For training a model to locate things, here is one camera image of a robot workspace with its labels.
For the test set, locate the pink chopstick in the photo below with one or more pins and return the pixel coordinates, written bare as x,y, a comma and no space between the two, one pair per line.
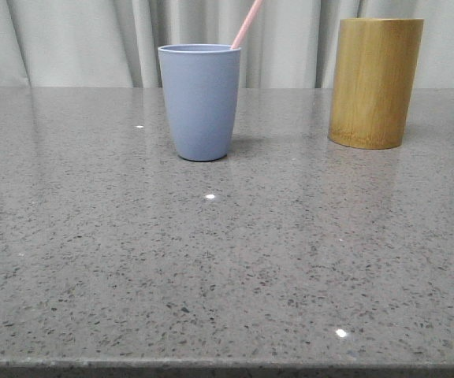
248,21

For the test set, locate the grey curtain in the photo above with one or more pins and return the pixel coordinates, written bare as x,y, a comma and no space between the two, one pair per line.
292,44

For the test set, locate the bamboo cylinder holder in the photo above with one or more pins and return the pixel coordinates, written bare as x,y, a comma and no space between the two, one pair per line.
373,80

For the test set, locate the blue plastic cup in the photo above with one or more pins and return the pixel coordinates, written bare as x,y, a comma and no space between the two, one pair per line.
200,86

